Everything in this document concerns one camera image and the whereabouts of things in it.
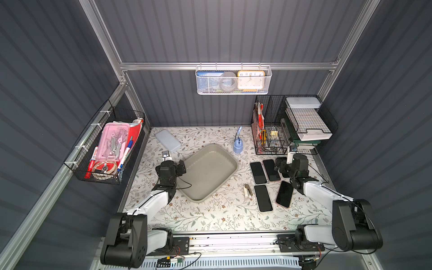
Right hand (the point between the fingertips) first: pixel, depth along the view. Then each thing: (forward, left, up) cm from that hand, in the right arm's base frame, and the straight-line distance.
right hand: (290, 159), depth 91 cm
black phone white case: (-18, +16, -10) cm, 26 cm away
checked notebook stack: (+21, -12, +9) cm, 25 cm away
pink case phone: (-17, +5, -6) cm, 19 cm away
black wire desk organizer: (+26, -7, +1) cm, 27 cm away
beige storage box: (-1, +46, -10) cm, 47 cm away
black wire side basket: (-17, +90, +24) cm, 95 cm away
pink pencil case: (-3, +85, +21) cm, 88 cm away
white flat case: (+21, +74, -9) cm, 77 cm away
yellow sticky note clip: (+28, +1, -9) cm, 30 cm away
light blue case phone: (-6, +2, -9) cm, 11 cm away
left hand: (-4, +64, +2) cm, 64 cm away
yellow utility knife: (+25, +9, -8) cm, 28 cm away
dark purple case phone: (-3, +16, -10) cm, 19 cm away
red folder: (+35, +10, -3) cm, 36 cm away
